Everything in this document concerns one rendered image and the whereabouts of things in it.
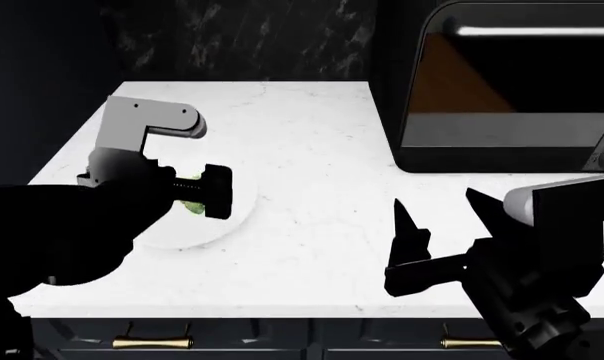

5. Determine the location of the dark blue cabinet drawer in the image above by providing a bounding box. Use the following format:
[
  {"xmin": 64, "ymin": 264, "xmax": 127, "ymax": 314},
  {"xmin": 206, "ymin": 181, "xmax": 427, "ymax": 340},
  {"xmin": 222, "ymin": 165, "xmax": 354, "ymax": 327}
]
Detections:
[
  {"xmin": 320, "ymin": 317, "xmax": 514, "ymax": 360},
  {"xmin": 30, "ymin": 317, "xmax": 316, "ymax": 360}
]

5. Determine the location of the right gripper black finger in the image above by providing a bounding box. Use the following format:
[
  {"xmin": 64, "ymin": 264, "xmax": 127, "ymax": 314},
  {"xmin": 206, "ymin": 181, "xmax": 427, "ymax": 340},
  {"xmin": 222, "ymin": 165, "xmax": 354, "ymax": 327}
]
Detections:
[
  {"xmin": 389, "ymin": 197, "xmax": 433, "ymax": 268},
  {"xmin": 464, "ymin": 186, "xmax": 529, "ymax": 243}
]

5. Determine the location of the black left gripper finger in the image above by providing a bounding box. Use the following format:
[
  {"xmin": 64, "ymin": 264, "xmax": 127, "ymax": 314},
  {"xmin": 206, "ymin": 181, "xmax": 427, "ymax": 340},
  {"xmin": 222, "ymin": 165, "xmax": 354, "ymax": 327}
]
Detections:
[{"xmin": 203, "ymin": 162, "xmax": 234, "ymax": 221}]

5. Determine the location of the grey gripper camera mount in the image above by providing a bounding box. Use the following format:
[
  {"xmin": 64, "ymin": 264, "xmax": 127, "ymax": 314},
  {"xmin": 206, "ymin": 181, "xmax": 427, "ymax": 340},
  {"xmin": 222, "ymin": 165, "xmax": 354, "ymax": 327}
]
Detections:
[
  {"xmin": 501, "ymin": 172, "xmax": 604, "ymax": 228},
  {"xmin": 94, "ymin": 94, "xmax": 209, "ymax": 156}
]

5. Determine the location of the silver oven door handle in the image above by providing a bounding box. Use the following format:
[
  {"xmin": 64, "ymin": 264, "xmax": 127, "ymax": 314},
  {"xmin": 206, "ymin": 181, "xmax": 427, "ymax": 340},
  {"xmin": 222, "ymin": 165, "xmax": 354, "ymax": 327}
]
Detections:
[{"xmin": 450, "ymin": 22, "xmax": 604, "ymax": 39}]

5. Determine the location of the green broccoli floret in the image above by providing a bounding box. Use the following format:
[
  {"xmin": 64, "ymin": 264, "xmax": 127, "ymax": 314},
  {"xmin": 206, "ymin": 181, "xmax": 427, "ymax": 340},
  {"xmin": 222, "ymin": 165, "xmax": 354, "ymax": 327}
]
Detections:
[{"xmin": 178, "ymin": 171, "xmax": 207, "ymax": 216}]

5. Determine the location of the black toaster oven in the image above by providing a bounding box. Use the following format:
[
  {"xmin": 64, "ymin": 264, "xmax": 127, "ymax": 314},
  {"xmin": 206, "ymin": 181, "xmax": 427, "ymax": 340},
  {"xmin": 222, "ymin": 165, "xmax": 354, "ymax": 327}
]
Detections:
[{"xmin": 390, "ymin": 0, "xmax": 604, "ymax": 175}]

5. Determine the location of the grey left gripper camera mount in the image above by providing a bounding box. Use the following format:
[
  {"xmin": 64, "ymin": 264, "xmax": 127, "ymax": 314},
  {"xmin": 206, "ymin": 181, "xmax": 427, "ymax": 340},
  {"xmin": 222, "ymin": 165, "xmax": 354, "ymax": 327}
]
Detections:
[{"xmin": 94, "ymin": 94, "xmax": 209, "ymax": 156}]

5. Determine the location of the white round plate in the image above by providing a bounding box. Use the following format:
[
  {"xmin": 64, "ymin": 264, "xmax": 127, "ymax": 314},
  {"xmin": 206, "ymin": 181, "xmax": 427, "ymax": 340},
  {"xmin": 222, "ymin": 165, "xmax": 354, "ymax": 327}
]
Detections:
[{"xmin": 130, "ymin": 167, "xmax": 259, "ymax": 252}]

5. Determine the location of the grey right gripper camera mount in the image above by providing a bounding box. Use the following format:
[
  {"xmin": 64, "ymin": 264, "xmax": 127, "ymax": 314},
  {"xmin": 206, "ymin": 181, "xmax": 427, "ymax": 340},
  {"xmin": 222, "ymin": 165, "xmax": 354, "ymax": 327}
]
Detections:
[{"xmin": 501, "ymin": 172, "xmax": 604, "ymax": 228}]

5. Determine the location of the brass drawer handle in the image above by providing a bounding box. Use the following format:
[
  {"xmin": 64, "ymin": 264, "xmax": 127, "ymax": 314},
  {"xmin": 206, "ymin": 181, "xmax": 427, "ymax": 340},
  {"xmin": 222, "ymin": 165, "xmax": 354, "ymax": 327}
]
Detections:
[
  {"xmin": 111, "ymin": 321, "xmax": 195, "ymax": 350},
  {"xmin": 439, "ymin": 321, "xmax": 504, "ymax": 350}
]

